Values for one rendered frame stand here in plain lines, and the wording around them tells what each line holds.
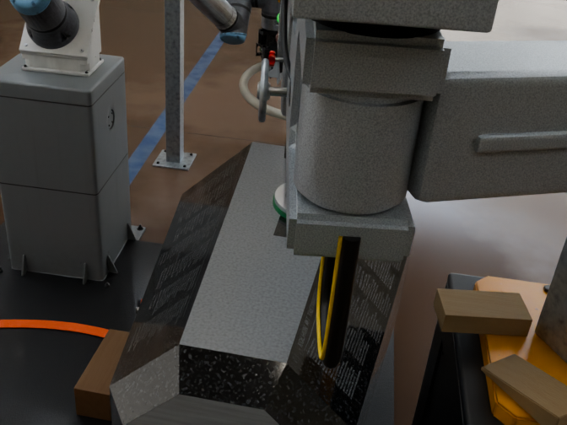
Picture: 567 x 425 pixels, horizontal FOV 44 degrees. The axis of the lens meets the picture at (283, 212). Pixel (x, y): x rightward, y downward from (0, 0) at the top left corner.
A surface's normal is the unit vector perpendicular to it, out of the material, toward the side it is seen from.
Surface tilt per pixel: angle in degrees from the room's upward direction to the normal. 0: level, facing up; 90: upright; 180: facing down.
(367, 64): 90
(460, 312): 0
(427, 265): 0
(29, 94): 90
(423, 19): 90
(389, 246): 90
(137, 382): 53
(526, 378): 11
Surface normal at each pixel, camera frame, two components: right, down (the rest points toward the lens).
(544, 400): -0.02, -0.93
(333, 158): -0.43, 0.44
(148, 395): -0.63, -0.33
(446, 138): 0.25, 0.51
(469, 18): 0.00, 0.51
